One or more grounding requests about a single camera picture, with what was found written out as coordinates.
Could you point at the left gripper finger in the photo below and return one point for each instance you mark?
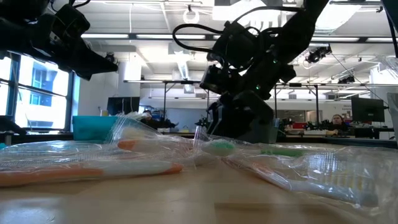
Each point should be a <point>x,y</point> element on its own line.
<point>93,54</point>
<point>85,71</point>

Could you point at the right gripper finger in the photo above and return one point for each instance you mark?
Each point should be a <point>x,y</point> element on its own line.
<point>212,121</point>
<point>245,118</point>

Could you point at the green wrapped toothbrush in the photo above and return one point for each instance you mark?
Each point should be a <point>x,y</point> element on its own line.
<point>280,152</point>

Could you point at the black monitor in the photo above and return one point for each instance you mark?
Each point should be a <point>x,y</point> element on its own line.
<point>367,109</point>
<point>122,105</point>

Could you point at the turquoise plastic bin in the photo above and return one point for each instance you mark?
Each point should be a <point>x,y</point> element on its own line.
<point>90,127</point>

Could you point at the person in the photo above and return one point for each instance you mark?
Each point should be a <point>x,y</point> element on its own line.
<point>337,123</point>
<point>155,123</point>

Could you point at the orange wrapped toothbrush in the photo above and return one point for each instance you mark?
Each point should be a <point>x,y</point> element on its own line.
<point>146,145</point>
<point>311,186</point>
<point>62,174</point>

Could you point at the long background workbench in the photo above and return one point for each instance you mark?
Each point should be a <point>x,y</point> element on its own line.
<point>367,135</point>

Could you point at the black overhead camera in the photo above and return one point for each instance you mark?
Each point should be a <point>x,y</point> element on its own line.
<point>111,57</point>

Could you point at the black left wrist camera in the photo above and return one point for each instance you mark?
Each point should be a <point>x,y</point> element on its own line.
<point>70,21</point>

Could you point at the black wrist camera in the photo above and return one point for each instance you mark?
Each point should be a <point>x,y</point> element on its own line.
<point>70,21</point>
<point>237,43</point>

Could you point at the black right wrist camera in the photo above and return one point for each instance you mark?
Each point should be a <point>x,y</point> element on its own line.
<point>237,43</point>

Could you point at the black hanging camera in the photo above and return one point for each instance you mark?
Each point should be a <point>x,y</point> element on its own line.
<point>318,53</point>

